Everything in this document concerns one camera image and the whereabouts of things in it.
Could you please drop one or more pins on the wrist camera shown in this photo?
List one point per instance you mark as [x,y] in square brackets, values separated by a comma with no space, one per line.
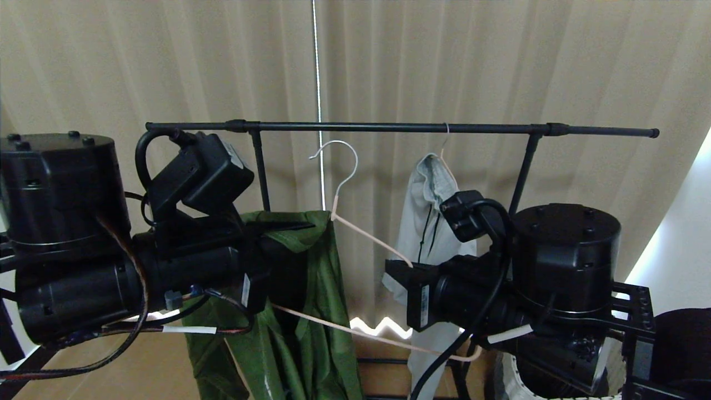
[466,214]
[205,172]

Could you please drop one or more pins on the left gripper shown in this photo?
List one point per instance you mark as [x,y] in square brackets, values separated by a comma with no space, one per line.
[111,289]

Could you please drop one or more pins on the pink clothes hanger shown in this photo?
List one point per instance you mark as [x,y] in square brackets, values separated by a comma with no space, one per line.
[445,136]
[366,236]

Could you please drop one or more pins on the black clothes rack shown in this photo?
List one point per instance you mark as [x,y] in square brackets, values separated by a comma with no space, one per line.
[389,127]

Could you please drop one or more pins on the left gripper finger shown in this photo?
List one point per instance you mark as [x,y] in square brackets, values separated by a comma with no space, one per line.
[283,228]

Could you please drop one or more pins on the white laundry basket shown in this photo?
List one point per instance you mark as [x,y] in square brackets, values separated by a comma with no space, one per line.
[508,383]

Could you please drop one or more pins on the green garment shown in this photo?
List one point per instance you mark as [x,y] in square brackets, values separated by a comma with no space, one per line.
[316,311]

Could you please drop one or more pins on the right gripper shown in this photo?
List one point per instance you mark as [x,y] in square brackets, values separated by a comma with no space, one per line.
[461,294]

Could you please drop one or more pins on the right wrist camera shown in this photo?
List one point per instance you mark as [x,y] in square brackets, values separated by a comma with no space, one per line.
[466,214]

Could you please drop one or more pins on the pale grey shorts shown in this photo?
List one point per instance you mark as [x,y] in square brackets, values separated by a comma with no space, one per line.
[416,222]

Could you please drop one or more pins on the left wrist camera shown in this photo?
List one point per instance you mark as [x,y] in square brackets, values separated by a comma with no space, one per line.
[205,172]

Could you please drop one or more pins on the beige curtain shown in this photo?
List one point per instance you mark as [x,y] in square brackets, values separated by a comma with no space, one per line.
[166,55]

